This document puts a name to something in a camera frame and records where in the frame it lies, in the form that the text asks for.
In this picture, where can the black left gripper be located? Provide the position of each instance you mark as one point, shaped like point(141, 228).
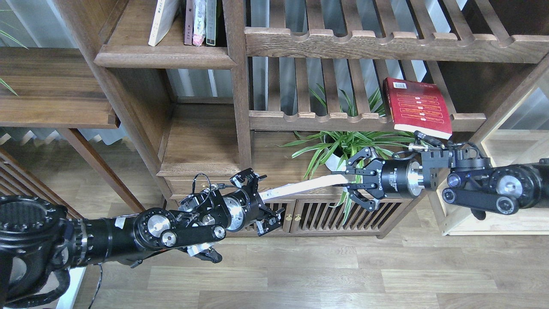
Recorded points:
point(243, 211)

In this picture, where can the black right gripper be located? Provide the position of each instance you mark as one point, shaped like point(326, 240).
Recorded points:
point(383, 178)

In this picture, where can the white paperback book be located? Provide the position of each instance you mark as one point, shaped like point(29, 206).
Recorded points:
point(308, 185)

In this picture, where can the red hardcover book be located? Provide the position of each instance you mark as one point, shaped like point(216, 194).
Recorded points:
point(418, 106)

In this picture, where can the yellow green cover book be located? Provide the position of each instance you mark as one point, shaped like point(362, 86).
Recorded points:
point(164, 14)

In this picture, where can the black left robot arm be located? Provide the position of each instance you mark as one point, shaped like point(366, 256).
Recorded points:
point(39, 244)

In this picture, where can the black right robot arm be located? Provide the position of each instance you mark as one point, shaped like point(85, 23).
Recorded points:
point(472, 181)

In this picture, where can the light wooden shelf unit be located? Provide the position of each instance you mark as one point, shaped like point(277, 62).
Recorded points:
point(520, 137)

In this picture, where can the white plant pot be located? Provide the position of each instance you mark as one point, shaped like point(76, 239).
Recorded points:
point(332, 161)

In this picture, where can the left slatted cabinet door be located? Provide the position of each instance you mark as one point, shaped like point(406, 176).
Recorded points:
point(286, 219)

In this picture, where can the slatted cabinet door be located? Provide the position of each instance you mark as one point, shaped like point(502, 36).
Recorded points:
point(286, 219)
point(323, 218)

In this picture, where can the green spider plant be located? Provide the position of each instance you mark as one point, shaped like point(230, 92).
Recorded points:
point(382, 141)

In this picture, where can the right slatted cabinet door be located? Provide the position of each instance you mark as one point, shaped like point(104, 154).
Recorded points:
point(323, 218)

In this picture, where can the dark wooden bookshelf cabinet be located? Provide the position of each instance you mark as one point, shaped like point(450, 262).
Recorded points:
point(218, 110)

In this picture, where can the brown spine upright book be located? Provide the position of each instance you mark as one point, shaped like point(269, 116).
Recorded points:
point(188, 13)

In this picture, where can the white pink upright book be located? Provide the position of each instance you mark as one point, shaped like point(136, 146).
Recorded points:
point(199, 22)

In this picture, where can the white metal leg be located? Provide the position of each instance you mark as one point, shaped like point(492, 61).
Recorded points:
point(67, 300)

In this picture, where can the dark wooden side table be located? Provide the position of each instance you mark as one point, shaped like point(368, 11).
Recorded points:
point(67, 139)

